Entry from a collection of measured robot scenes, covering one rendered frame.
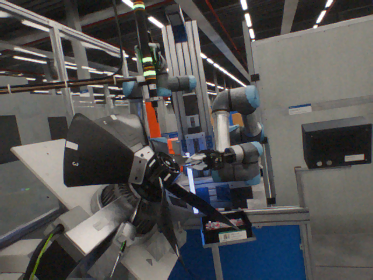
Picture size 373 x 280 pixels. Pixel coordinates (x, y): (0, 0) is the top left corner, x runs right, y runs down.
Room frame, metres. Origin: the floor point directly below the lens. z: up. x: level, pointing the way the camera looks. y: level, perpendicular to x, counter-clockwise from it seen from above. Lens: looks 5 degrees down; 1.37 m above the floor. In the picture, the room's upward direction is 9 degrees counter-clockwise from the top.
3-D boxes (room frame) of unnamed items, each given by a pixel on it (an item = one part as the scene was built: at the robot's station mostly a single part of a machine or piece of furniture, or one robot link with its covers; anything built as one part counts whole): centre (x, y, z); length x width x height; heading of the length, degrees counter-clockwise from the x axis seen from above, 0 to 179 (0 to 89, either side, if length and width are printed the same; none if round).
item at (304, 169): (1.23, -0.60, 1.04); 0.24 x 0.03 x 0.03; 75
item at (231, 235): (1.20, -0.11, 0.85); 0.22 x 0.17 x 0.07; 89
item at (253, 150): (1.22, -0.28, 1.17); 0.11 x 0.08 x 0.09; 111
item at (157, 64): (1.18, 0.09, 1.64); 0.12 x 0.08 x 0.09; 174
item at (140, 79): (1.05, 0.11, 1.50); 0.09 x 0.07 x 0.10; 109
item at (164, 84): (1.34, 0.06, 1.54); 0.11 x 0.08 x 0.11; 118
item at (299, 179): (1.26, -0.51, 0.96); 0.03 x 0.03 x 0.20; 75
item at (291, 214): (1.38, -0.09, 0.82); 0.90 x 0.04 x 0.08; 75
